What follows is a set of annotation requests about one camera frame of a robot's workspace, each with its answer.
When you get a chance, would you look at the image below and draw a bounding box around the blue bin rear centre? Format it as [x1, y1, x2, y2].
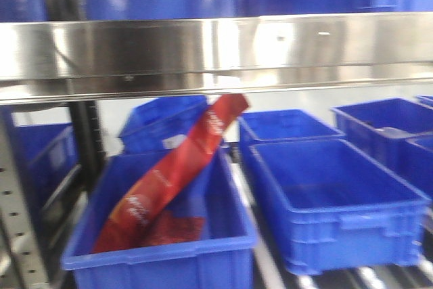
[238, 109, 346, 146]

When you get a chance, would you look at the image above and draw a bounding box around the blue bin rear left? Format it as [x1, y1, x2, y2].
[118, 95, 208, 154]

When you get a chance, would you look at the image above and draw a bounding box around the red snack bag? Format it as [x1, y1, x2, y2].
[93, 94, 248, 253]

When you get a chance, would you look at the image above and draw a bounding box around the blue bin with snack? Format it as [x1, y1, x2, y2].
[60, 150, 257, 288]

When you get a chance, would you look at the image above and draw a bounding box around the empty blue bin front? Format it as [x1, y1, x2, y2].
[244, 139, 430, 275]

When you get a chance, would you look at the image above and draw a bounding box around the blue bin far left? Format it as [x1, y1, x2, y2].
[1, 106, 78, 209]

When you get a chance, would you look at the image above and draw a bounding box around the blue bin rear right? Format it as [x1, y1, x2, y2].
[331, 98, 432, 196]

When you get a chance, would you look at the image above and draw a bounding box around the stainless steel shelf rail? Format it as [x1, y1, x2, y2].
[1, 12, 432, 104]

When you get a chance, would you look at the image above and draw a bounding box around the perforated metal rack post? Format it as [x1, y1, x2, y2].
[1, 108, 49, 288]

